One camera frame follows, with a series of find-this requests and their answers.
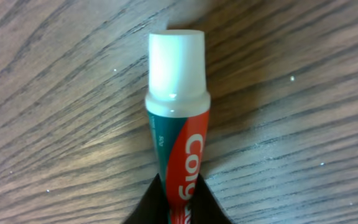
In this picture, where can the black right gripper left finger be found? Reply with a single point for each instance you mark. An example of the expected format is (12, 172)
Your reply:
(153, 207)

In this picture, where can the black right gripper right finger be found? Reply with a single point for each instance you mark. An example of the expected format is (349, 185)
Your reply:
(204, 207)

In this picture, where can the teal toothpaste tube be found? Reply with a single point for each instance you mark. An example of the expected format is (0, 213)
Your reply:
(178, 104)

